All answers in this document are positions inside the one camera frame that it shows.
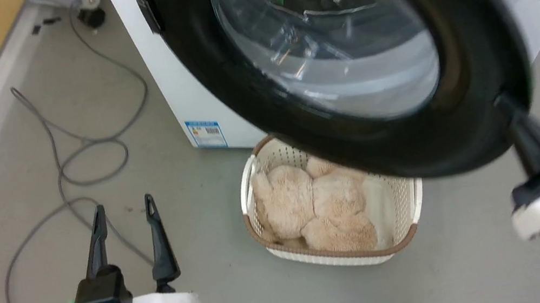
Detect black round washing machine door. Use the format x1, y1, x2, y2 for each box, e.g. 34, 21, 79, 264
138, 0, 540, 222

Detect white washing machine body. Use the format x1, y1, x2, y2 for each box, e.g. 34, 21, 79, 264
105, 0, 540, 168

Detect blue energy label sticker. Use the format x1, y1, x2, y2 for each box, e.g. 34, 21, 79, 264
184, 115, 229, 155

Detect beige plush toy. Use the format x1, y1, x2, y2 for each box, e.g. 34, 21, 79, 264
248, 148, 381, 268

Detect white laundry basket brown rim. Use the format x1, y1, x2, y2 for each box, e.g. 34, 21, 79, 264
230, 111, 435, 285

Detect black plug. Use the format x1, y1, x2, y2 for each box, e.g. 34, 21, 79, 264
76, 6, 109, 32

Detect grey power cable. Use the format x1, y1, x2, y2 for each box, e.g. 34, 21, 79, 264
0, 0, 183, 303

